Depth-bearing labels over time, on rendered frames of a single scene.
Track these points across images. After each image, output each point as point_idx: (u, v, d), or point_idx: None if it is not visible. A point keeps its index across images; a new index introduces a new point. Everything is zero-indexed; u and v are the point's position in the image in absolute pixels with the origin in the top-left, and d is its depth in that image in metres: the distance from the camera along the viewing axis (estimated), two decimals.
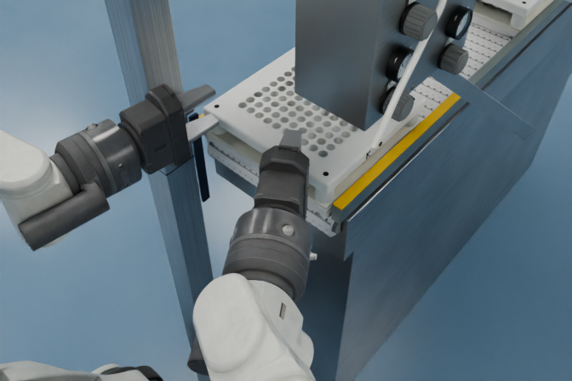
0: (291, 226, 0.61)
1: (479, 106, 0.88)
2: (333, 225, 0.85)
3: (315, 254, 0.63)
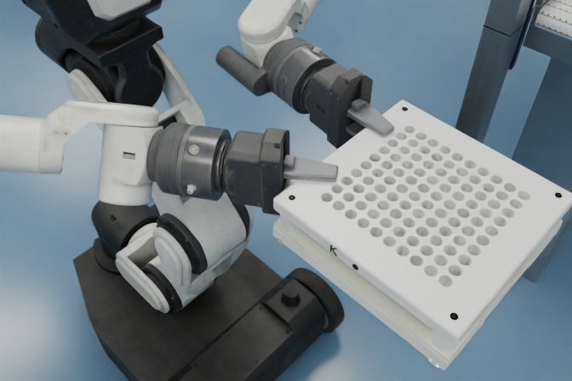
0: (196, 150, 0.67)
1: None
2: None
3: (190, 189, 0.68)
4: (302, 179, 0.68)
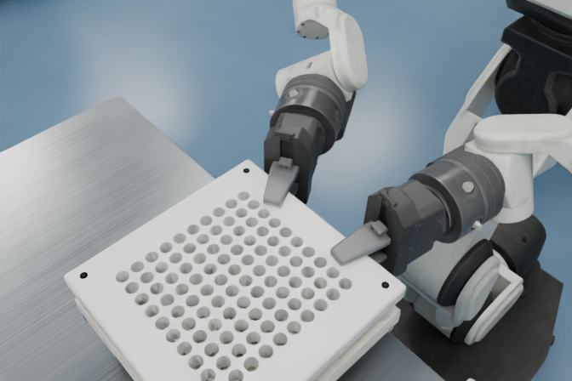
0: (290, 93, 0.74)
1: None
2: None
3: (271, 110, 0.78)
4: (268, 179, 0.68)
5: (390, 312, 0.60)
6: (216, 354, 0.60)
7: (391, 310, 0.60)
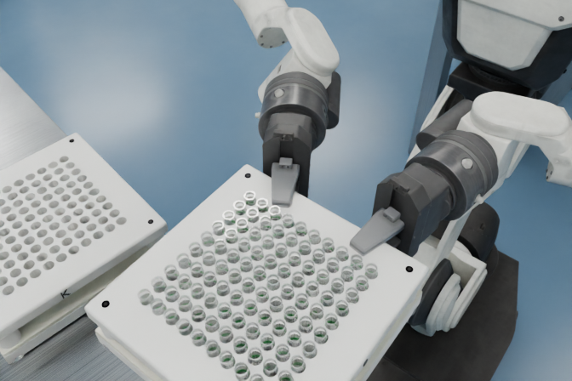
0: (276, 93, 0.74)
1: None
2: None
3: (256, 113, 0.77)
4: (271, 181, 0.68)
5: None
6: None
7: None
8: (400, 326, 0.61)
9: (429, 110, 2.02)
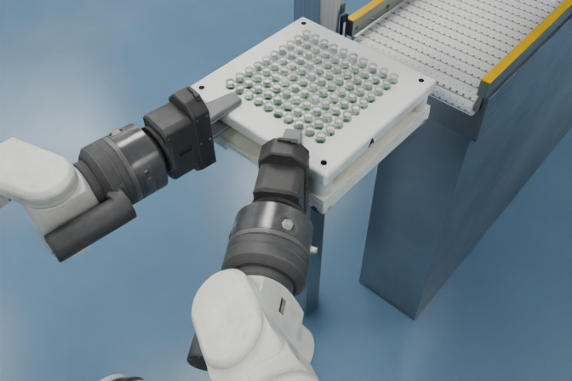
0: (290, 220, 0.60)
1: None
2: (474, 104, 0.99)
3: (315, 247, 0.62)
4: None
5: None
6: None
7: None
8: None
9: None
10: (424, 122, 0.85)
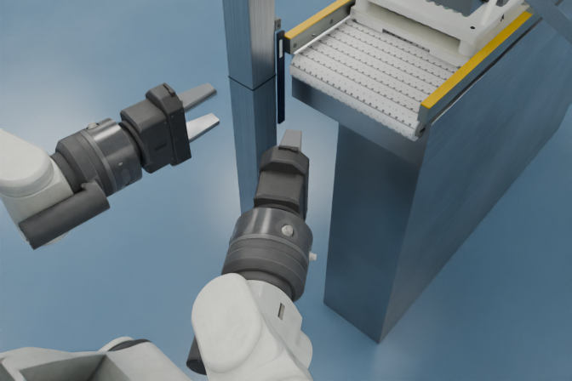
0: (290, 226, 0.61)
1: (550, 20, 0.94)
2: (417, 133, 0.93)
3: (314, 254, 0.63)
4: None
5: None
6: None
7: None
8: None
9: None
10: None
